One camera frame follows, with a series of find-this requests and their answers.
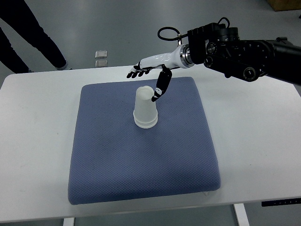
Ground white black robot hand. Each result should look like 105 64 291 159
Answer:
127 44 190 102

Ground white paper cup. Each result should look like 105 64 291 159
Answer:
134 118 158 129
133 86 158 122

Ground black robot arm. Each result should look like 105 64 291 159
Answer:
187 23 301 85

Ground white paper cup on cushion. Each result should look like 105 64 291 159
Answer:
134 118 158 129

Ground lower metal floor plate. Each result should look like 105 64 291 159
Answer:
95 59 108 68

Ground metal floor plate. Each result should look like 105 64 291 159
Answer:
95 59 108 68
95 50 107 59

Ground upper metal floor plate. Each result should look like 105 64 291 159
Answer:
95 50 107 59

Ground brown cardboard box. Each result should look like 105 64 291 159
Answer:
267 0 301 11

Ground blue quilted cushion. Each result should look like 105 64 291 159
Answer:
68 77 221 205

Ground person in dark trousers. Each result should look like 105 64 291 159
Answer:
0 0 69 73

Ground white table leg right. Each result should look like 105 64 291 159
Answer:
233 203 250 226

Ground white table leg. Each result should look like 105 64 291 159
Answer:
63 218 75 226
233 203 250 226

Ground black table control panel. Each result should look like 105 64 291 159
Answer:
261 198 301 207

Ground white table leg left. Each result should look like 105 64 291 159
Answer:
63 218 75 226

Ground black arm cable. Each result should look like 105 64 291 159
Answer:
157 27 189 46

